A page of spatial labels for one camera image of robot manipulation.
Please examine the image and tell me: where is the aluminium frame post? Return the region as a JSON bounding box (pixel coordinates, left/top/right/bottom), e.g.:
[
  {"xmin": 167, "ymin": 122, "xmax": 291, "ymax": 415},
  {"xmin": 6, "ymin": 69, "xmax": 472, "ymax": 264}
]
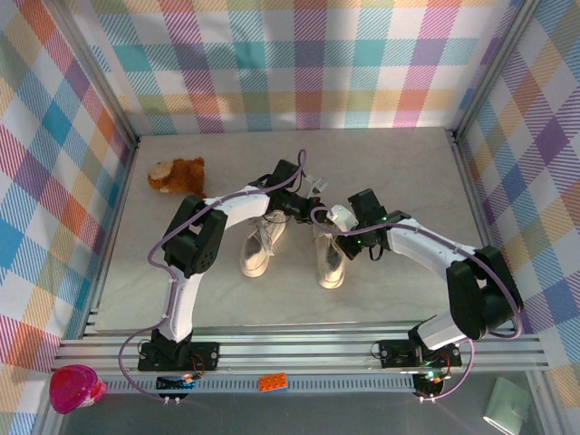
[
  {"xmin": 450, "ymin": 0, "xmax": 545, "ymax": 141},
  {"xmin": 52, "ymin": 0, "xmax": 141, "ymax": 149}
]

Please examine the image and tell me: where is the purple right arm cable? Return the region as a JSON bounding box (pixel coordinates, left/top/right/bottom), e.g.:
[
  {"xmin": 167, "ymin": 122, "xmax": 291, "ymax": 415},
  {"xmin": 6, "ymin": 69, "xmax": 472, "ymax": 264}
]
[{"xmin": 310, "ymin": 206, "xmax": 525, "ymax": 402}]

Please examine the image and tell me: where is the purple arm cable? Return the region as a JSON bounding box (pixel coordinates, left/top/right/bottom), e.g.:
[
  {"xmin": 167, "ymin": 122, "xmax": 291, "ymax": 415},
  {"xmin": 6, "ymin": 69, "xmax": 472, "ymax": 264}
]
[
  {"xmin": 310, "ymin": 206, "xmax": 525, "ymax": 402},
  {"xmin": 117, "ymin": 149, "xmax": 309, "ymax": 402}
]

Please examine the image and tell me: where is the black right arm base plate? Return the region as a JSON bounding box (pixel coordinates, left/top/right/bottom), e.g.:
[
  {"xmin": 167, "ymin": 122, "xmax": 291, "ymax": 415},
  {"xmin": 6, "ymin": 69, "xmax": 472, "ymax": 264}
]
[{"xmin": 378, "ymin": 338, "xmax": 462, "ymax": 369}]

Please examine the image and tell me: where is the orange toy brick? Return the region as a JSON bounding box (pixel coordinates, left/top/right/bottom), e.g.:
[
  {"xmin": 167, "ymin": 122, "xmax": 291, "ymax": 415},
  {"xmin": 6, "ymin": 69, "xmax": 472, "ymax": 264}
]
[{"xmin": 258, "ymin": 372, "xmax": 290, "ymax": 392}]

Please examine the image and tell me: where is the aluminium table side rail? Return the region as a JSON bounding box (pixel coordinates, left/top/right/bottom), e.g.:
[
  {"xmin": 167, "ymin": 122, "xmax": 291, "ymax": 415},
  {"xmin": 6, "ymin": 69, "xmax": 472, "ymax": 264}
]
[
  {"xmin": 448, "ymin": 129, "xmax": 520, "ymax": 334},
  {"xmin": 81, "ymin": 133, "xmax": 141, "ymax": 339}
]

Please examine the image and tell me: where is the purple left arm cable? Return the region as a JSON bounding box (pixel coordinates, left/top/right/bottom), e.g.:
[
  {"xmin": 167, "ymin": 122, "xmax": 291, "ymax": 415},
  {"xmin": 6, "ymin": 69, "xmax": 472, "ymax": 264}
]
[{"xmin": 117, "ymin": 149, "xmax": 309, "ymax": 402}]

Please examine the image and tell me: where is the pale green box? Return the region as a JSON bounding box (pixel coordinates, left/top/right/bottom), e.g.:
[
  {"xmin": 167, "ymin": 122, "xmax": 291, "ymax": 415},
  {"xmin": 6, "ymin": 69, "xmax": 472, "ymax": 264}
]
[{"xmin": 482, "ymin": 376, "xmax": 532, "ymax": 434}]

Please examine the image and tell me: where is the white canvas sneaker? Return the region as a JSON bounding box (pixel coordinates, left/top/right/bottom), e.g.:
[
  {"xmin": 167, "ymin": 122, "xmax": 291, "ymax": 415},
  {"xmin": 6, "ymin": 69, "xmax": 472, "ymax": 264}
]
[
  {"xmin": 312, "ymin": 221, "xmax": 348, "ymax": 290},
  {"xmin": 238, "ymin": 212, "xmax": 289, "ymax": 278}
]

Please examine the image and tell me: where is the white sneaker with laces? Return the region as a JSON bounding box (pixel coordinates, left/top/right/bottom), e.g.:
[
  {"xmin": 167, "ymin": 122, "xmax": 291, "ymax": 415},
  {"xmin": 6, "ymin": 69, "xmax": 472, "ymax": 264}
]
[{"xmin": 258, "ymin": 216, "xmax": 286, "ymax": 260}]

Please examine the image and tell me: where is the aluminium front rail beam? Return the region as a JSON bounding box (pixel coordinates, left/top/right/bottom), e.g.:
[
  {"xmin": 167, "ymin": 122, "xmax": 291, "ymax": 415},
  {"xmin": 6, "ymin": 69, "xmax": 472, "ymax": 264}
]
[{"xmin": 53, "ymin": 319, "xmax": 552, "ymax": 375}]

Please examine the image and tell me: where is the grey slotted cable duct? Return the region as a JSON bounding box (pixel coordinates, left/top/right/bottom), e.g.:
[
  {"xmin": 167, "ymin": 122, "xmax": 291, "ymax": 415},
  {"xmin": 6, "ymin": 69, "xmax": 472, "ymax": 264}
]
[{"xmin": 106, "ymin": 375, "xmax": 418, "ymax": 394}]

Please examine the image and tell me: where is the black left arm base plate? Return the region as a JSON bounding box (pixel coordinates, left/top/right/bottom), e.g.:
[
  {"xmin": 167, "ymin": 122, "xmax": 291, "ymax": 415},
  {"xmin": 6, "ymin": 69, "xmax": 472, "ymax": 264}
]
[{"xmin": 138, "ymin": 340, "xmax": 221, "ymax": 372}]

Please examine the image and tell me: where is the brown plush monkey toy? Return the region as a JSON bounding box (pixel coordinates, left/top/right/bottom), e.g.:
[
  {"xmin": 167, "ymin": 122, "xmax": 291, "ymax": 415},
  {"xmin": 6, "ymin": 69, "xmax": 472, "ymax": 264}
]
[{"xmin": 147, "ymin": 156, "xmax": 210, "ymax": 200}]

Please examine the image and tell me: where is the pink plastic bowl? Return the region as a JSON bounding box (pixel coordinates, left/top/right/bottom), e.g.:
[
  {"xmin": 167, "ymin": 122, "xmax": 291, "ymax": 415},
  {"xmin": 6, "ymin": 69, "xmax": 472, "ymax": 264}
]
[{"xmin": 48, "ymin": 364, "xmax": 108, "ymax": 416}]

